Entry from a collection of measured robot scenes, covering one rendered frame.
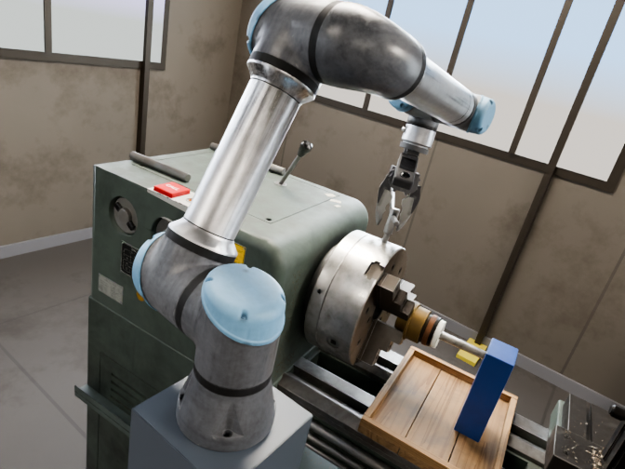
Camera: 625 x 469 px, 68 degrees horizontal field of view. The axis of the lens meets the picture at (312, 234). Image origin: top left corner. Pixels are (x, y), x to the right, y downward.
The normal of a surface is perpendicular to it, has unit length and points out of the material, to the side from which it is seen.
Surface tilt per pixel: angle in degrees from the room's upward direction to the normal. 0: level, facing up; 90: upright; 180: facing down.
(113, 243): 90
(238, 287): 7
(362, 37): 73
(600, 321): 90
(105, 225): 90
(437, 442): 0
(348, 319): 80
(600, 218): 90
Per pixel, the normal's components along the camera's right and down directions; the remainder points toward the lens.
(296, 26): -0.59, 0.03
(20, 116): 0.79, 0.38
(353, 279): -0.24, -0.40
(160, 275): -0.44, -0.24
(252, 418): 0.63, 0.14
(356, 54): -0.03, 0.47
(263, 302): 0.29, -0.84
